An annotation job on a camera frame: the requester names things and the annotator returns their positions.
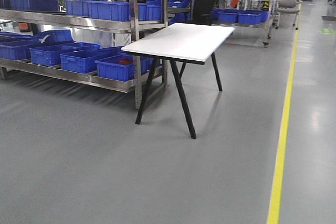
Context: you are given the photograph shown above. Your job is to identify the blue bin with red item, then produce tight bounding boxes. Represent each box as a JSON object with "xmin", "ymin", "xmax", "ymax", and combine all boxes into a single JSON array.
[{"xmin": 94, "ymin": 53, "xmax": 154, "ymax": 82}]

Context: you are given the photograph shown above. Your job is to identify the white table black legs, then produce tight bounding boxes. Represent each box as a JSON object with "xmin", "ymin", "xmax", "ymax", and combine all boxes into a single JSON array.
[{"xmin": 122, "ymin": 23, "xmax": 235, "ymax": 139}]

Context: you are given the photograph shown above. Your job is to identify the blue bin lower shelf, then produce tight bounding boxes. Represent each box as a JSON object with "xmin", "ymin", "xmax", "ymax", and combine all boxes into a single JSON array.
[{"xmin": 60, "ymin": 46, "xmax": 122, "ymax": 73}]

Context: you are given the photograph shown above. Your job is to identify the black office chair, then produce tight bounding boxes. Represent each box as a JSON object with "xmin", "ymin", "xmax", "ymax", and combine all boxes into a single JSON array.
[{"xmin": 191, "ymin": 0, "xmax": 218, "ymax": 25}]

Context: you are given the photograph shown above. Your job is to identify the steel roller shelf rack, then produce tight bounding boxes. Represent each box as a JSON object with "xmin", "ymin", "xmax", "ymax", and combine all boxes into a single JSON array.
[{"xmin": 1, "ymin": 0, "xmax": 168, "ymax": 109}]

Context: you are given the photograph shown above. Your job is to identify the grey office chair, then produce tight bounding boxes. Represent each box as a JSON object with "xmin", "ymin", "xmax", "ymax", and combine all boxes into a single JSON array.
[{"xmin": 276, "ymin": 0, "xmax": 300, "ymax": 30}]

